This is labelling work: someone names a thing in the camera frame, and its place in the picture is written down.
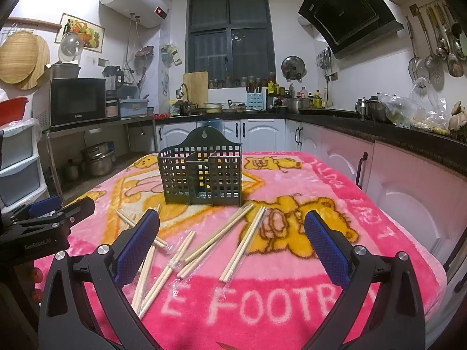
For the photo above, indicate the fruit picture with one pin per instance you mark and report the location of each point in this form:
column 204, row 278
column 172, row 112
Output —
column 92, row 35

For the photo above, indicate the hanging steel ladle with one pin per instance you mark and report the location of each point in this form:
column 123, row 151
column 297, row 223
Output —
column 454, row 66

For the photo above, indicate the chopstick pair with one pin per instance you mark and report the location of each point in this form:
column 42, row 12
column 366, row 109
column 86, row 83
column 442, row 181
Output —
column 233, row 262
column 219, row 234
column 145, row 271
column 165, row 274
column 193, row 265
column 143, row 231

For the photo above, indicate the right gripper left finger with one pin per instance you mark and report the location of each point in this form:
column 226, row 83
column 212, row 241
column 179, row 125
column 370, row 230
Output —
column 66, row 318

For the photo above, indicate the metal shelf rack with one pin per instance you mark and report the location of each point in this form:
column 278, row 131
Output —
column 77, row 159

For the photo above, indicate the black microwave oven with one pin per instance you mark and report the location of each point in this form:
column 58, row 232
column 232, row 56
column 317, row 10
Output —
column 63, row 102

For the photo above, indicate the blue dish tray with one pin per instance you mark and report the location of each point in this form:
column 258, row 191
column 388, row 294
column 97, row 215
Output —
column 133, row 107

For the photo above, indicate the hanging pot lid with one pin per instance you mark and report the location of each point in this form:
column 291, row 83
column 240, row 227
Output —
column 293, row 68

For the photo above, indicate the steel pot on counter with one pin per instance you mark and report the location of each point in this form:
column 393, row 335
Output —
column 297, row 104

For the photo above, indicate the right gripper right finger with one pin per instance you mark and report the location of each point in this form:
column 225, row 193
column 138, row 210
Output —
column 396, row 319

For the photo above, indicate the dark green utensil basket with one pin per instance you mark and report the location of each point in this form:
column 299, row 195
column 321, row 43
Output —
column 204, row 169

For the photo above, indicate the white water heater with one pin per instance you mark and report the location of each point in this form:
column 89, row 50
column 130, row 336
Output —
column 148, row 13

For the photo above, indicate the dark kitchen window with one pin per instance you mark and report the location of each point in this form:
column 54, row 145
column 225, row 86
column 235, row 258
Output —
column 230, row 39

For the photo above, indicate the clear plastic bag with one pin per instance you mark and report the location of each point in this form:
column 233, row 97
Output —
column 422, row 109

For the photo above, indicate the pink cartoon blanket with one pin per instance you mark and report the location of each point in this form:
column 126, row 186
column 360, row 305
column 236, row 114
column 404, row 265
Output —
column 279, row 293

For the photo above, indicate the hanging slotted spoon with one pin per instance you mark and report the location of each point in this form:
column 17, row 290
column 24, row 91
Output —
column 432, row 61

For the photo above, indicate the blue knife block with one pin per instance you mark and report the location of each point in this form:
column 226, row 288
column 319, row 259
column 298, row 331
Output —
column 255, row 101

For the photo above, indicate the steel stock pot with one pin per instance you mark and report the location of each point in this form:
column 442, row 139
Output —
column 99, row 159

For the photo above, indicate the hanging strainer ladle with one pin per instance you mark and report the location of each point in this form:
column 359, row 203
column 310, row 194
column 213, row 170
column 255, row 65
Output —
column 414, row 63

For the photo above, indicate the red plastic basin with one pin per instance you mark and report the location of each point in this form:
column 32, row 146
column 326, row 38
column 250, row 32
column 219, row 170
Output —
column 12, row 110

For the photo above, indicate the steel kettle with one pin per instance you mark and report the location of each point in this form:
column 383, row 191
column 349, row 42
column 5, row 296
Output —
column 371, row 109

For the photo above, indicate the glass pot lid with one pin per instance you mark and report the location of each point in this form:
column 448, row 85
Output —
column 71, row 47

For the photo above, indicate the round bamboo tray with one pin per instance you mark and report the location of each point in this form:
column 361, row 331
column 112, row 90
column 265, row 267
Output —
column 23, row 58

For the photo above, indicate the white drawer unit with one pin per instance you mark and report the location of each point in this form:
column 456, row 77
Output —
column 22, row 180

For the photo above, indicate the black range hood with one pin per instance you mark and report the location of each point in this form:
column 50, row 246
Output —
column 349, row 25

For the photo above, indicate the wooden cutting board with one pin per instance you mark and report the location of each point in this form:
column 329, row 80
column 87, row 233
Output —
column 197, row 83

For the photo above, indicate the black blender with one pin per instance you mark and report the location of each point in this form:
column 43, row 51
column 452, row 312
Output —
column 113, row 77

